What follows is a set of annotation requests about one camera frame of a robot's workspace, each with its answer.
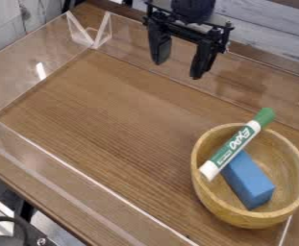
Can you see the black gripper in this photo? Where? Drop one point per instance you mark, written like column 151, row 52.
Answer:
column 193, row 17

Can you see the green Expo marker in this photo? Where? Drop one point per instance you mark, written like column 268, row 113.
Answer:
column 235, row 143

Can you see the brown wooden bowl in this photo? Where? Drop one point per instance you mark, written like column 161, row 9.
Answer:
column 276, row 156

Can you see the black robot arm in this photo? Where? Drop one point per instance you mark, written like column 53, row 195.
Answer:
column 187, row 19

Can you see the blue rectangular block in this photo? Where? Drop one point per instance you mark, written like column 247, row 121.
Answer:
column 247, row 180

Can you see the clear acrylic table enclosure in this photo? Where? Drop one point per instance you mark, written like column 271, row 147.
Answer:
column 97, row 127

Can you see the black metal bracket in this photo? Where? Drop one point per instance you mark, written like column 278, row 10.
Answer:
column 36, row 237

